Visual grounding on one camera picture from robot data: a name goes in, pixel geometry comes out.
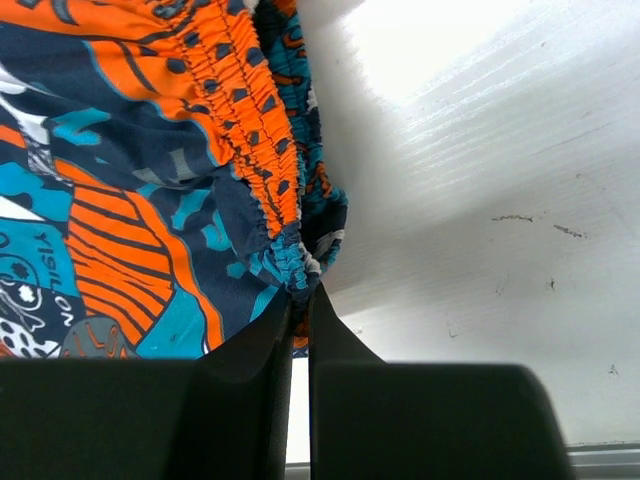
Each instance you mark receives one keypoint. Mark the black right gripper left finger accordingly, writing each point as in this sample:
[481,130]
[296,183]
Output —
[223,416]

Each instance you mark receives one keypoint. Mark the colourful patterned shorts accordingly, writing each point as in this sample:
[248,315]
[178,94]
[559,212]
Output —
[162,176]

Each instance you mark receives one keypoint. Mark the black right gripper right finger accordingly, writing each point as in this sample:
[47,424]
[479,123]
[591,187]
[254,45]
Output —
[357,397]

